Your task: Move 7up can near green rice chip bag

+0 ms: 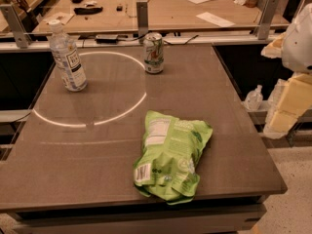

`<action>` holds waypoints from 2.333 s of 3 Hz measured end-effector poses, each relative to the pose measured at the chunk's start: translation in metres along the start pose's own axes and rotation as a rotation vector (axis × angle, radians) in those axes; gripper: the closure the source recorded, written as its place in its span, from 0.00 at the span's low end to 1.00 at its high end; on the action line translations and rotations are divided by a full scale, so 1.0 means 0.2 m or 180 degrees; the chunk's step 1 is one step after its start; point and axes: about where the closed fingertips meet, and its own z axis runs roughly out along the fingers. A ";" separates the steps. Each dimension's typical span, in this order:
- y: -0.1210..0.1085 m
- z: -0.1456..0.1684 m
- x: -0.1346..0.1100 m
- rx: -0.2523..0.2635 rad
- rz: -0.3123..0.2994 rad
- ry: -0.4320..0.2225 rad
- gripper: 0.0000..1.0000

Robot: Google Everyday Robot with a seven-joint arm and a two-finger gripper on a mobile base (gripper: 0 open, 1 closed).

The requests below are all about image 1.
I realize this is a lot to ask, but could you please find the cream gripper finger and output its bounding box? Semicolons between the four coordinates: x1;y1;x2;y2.
263;73;312;139
261;33;286;59

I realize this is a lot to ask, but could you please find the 7up soda can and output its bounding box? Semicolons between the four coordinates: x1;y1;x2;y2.
143;32;164;74

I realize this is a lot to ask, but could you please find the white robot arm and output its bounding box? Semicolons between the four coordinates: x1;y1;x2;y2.
261;4;312;139

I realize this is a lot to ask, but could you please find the green rice chip bag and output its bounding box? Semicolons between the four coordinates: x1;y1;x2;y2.
134;111;213;205

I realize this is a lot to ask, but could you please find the clear sanitizer bottle left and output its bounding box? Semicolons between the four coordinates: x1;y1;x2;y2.
244;85;263;111

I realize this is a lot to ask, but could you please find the small white paper sheet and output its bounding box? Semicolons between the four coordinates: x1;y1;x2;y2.
197;12;234;27

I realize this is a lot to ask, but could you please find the small black block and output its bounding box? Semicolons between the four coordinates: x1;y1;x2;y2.
116;5;123;11

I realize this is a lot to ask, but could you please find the black power adapter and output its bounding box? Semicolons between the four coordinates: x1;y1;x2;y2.
96;34;118;44

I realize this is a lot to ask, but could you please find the black tool on back table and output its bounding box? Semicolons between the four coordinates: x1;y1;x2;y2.
74;6;103;15

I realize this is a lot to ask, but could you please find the clear plastic water bottle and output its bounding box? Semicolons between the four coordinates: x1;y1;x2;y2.
49;19;87;92

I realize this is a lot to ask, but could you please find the paper note left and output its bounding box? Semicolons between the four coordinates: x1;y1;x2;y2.
44;12;73;25

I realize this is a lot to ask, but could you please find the right metal bracket post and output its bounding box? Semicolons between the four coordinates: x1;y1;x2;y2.
254;0;280;40

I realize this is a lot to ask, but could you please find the metal bracket post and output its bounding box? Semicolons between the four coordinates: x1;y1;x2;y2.
254;0;280;40
136;1;148;43
0;4;31;49

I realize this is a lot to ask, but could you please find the middle metal bracket post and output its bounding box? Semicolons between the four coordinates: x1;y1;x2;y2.
136;1;148;43

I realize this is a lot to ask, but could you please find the left metal bracket post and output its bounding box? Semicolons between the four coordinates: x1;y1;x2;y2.
0;4;31;49

